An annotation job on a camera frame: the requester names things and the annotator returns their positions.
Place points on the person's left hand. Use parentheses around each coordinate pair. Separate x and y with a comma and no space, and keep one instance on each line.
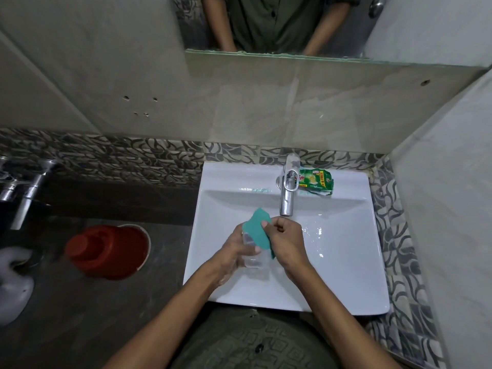
(230,257)

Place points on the person's right hand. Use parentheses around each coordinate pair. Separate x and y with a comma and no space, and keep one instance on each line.
(290,245)

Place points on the person's left fingers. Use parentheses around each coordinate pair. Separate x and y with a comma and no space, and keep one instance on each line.
(236,236)

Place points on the person's right fingers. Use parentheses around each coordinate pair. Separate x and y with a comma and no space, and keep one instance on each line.
(273,225)

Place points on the green scrub pad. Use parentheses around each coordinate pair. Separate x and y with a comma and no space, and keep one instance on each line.
(256,225)

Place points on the clear drinking glass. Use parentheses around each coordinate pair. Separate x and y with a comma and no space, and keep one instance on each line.
(256,261)

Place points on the person's left forearm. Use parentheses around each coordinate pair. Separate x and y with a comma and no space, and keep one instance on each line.
(173,322)

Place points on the person's right forearm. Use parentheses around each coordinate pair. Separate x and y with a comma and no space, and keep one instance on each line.
(338,315)

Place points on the chrome basin faucet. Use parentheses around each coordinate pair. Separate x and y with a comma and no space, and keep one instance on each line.
(286,201)

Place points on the green soap packet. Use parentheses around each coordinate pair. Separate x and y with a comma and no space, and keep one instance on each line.
(317,180)

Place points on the white ceramic washbasin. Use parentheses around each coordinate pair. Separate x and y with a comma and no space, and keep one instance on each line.
(338,257)

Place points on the red bucket with white rim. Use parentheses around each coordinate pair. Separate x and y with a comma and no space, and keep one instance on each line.
(145,236)

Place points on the olive green patterned shirt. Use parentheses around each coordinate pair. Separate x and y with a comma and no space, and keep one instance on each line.
(246,342)

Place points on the red plastic mug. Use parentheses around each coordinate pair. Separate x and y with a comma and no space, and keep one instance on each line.
(100,251)

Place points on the white ceramic fixture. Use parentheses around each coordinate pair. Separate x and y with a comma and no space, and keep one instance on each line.
(13,288)

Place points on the wall mirror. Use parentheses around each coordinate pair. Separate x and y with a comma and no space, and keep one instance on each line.
(292,22)

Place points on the chrome wall tap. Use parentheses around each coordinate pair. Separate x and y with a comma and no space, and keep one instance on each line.
(32,188)
(8,186)

